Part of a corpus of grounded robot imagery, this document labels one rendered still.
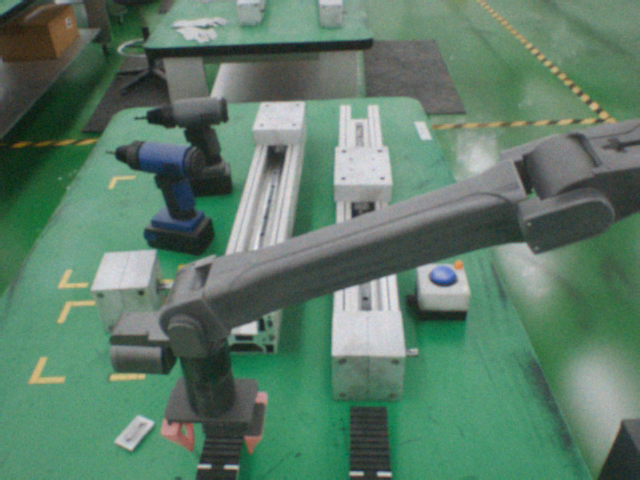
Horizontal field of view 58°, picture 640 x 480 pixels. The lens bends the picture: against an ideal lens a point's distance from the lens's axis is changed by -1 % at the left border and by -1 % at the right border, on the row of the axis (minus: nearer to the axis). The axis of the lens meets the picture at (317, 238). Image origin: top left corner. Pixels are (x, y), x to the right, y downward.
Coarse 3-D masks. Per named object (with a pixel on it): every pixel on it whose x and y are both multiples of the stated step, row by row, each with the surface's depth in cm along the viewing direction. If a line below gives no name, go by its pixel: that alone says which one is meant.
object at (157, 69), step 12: (120, 0) 370; (132, 0) 369; (144, 0) 370; (156, 0) 376; (144, 12) 390; (144, 24) 393; (144, 36) 397; (120, 48) 402; (120, 72) 418; (132, 72) 415; (144, 72) 406; (156, 72) 406; (132, 84) 398
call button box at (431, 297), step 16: (416, 272) 101; (416, 288) 102; (432, 288) 96; (448, 288) 96; (464, 288) 96; (416, 304) 100; (432, 304) 96; (448, 304) 96; (464, 304) 96; (464, 320) 98
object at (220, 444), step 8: (208, 440) 76; (216, 440) 76; (224, 440) 76; (232, 440) 76; (240, 440) 76; (208, 448) 75; (216, 448) 75; (224, 448) 75; (232, 448) 75; (240, 448) 75
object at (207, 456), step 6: (204, 450) 75; (210, 450) 75; (216, 450) 75; (204, 456) 74; (210, 456) 74; (216, 456) 74; (222, 456) 74; (228, 456) 74; (234, 456) 74; (240, 456) 74; (204, 462) 74; (210, 462) 74; (216, 462) 74; (222, 462) 74; (228, 462) 73; (234, 462) 73
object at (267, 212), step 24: (264, 168) 129; (288, 168) 126; (264, 192) 125; (288, 192) 117; (240, 216) 111; (264, 216) 115; (288, 216) 111; (240, 240) 104; (264, 240) 109; (240, 336) 92; (264, 336) 91
